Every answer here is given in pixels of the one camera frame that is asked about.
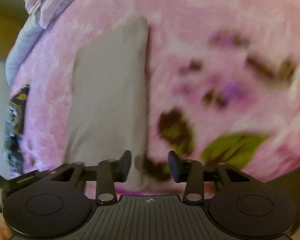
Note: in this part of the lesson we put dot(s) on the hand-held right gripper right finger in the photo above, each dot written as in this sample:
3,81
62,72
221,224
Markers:
173,166

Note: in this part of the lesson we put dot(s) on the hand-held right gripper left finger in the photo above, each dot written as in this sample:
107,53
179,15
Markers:
126,165

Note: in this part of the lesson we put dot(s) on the grey cloth garment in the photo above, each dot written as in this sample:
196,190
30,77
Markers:
107,92

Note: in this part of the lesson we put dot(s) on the black printed bag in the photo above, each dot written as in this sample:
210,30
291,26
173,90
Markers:
15,130

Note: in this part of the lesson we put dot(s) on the purple striped bed sheet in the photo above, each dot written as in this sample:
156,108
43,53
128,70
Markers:
22,40

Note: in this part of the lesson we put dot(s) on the pink floral blanket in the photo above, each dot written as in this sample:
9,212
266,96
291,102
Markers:
215,17

